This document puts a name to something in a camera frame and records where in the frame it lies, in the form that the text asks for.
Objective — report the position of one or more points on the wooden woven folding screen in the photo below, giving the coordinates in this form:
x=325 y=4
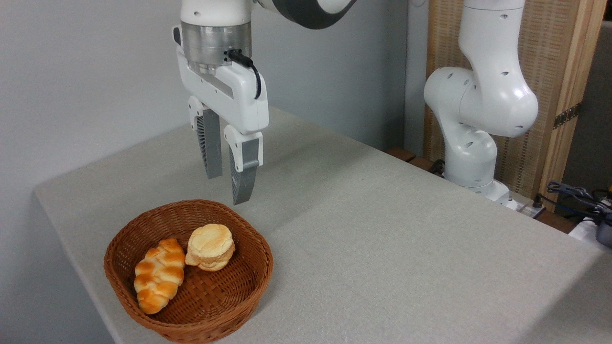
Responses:
x=554 y=48

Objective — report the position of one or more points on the metal screen hinge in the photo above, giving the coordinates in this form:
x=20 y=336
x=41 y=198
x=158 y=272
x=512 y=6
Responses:
x=567 y=115

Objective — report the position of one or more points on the braided bread loaf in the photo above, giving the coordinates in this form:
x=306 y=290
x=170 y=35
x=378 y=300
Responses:
x=159 y=276

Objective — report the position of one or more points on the brown wicker basket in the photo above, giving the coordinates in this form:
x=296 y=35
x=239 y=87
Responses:
x=215 y=296

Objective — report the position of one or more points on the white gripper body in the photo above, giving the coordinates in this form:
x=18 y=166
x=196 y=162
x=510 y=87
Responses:
x=239 y=95

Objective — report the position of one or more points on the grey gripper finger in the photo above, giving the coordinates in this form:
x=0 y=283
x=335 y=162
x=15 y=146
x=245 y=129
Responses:
x=213 y=148
x=245 y=172

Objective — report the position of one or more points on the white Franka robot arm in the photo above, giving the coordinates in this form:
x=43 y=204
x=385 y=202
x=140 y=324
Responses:
x=487 y=95

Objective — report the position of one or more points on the round pale bread bun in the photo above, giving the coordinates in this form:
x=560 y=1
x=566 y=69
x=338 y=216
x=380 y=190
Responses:
x=210 y=246

